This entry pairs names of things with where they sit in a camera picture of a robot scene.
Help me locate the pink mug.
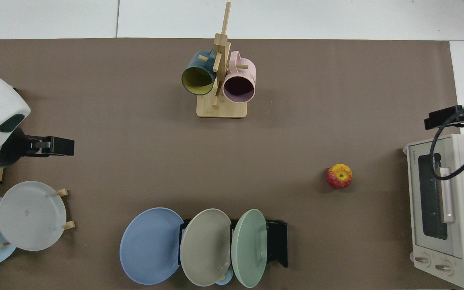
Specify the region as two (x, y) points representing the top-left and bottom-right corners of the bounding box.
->
(223, 51), (256, 103)

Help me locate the black dish rack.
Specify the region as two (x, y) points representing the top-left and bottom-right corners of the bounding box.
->
(179, 219), (288, 268)

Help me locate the beige plate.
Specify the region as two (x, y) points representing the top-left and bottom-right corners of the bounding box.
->
(180, 208), (232, 287)

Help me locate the brown table cloth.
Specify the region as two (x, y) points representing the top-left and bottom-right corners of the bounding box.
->
(0, 38), (462, 290)

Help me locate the dark teal mug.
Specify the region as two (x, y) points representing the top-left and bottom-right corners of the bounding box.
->
(181, 50), (217, 96)

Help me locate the wooden plate rack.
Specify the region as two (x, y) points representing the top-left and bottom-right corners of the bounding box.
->
(0, 188), (75, 247)

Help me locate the small blue round thing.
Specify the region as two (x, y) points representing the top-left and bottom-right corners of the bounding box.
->
(215, 266), (233, 286)

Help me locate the red yellow apple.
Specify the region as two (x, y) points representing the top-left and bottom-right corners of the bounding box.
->
(327, 164), (353, 189)

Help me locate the pale green plate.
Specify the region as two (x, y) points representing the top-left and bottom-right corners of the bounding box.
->
(231, 209), (268, 288)

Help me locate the wooden cup stand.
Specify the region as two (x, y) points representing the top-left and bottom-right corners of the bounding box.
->
(196, 2), (247, 119)

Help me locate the grey plate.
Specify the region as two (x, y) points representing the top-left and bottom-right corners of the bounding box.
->
(0, 181), (67, 252)

